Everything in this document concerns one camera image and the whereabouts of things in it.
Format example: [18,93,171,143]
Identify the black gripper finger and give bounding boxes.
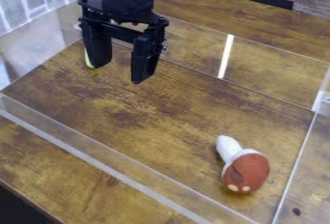
[80,21,112,69]
[131,36,163,84]

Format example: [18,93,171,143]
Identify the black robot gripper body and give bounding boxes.
[77,0,168,43]

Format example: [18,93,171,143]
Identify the green plastic spoon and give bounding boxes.
[84,50,95,70]

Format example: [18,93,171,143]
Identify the toy mushroom brown cap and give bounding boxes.
[215,135,270,194]

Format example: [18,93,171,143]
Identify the clear acrylic triangular bracket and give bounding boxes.
[73,22,81,31]

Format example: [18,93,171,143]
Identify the clear acrylic enclosure walls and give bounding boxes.
[0,5,330,224]

